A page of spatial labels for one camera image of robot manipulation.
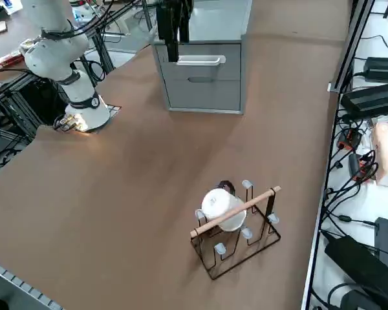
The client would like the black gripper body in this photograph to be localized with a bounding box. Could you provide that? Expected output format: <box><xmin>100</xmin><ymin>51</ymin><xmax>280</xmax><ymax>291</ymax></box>
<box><xmin>157</xmin><ymin>0</ymin><xmax>195</xmax><ymax>17</ymax></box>

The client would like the gray drawer with white handle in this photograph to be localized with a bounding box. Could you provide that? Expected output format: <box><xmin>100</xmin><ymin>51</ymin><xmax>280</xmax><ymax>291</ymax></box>
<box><xmin>155</xmin><ymin>43</ymin><xmax>242</xmax><ymax>81</ymax></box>

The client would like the white cup with dark handle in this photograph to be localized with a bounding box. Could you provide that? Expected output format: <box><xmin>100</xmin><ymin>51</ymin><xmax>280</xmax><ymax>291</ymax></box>
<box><xmin>201</xmin><ymin>180</ymin><xmax>246</xmax><ymax>233</ymax></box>

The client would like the gray drawer with recessed grip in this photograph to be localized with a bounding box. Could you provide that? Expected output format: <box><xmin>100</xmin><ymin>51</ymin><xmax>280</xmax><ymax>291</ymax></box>
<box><xmin>164</xmin><ymin>78</ymin><xmax>241</xmax><ymax>110</ymax></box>

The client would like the gray metal cabinet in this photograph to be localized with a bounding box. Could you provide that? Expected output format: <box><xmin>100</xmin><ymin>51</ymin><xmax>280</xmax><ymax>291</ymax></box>
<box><xmin>150</xmin><ymin>0</ymin><xmax>255</xmax><ymax>116</ymax></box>

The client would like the flat red object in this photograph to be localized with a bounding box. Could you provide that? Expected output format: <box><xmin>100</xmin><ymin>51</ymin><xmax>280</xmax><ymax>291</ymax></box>
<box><xmin>0</xmin><ymin>53</ymin><xmax>25</xmax><ymax>70</ymax></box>

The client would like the red black connector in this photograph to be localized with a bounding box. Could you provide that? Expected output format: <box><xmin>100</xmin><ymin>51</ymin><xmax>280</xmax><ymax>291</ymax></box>
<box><xmin>338</xmin><ymin>128</ymin><xmax>363</xmax><ymax>150</ymax></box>
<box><xmin>348</xmin><ymin>150</ymin><xmax>379</xmax><ymax>183</ymax></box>

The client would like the long dark power brick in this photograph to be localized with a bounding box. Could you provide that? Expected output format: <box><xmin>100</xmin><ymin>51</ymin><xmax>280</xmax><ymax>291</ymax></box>
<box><xmin>339</xmin><ymin>82</ymin><xmax>388</xmax><ymax>119</ymax></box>

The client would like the black power adapter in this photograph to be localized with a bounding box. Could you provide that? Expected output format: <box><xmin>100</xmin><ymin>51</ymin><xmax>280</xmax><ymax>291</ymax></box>
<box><xmin>363</xmin><ymin>57</ymin><xmax>388</xmax><ymax>81</ymax></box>

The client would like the large black power brick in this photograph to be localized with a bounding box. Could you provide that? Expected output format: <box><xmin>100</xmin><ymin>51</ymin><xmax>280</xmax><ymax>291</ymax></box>
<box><xmin>325</xmin><ymin>234</ymin><xmax>388</xmax><ymax>306</ymax></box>

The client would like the toothed aluminium profile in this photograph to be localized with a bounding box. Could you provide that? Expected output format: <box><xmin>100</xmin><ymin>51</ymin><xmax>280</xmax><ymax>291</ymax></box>
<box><xmin>0</xmin><ymin>258</ymin><xmax>65</xmax><ymax>310</ymax></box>

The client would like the aluminium post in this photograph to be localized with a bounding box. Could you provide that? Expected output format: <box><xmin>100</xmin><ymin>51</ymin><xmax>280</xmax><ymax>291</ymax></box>
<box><xmin>328</xmin><ymin>0</ymin><xmax>376</xmax><ymax>94</ymax></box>

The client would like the black wire cup rack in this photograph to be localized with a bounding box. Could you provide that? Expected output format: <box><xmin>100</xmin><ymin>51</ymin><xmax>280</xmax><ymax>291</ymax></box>
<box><xmin>190</xmin><ymin>180</ymin><xmax>282</xmax><ymax>281</ymax></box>

